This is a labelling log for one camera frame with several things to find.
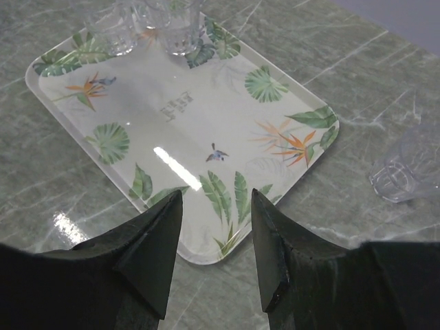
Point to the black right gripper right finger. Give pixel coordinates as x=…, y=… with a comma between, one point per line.
x=307, y=282

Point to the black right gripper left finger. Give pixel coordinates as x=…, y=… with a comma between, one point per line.
x=120, y=279

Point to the clear faceted glass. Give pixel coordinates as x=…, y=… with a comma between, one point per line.
x=110, y=22
x=178, y=24
x=410, y=167

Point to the white tropical leaf tray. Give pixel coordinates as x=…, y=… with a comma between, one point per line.
x=214, y=124

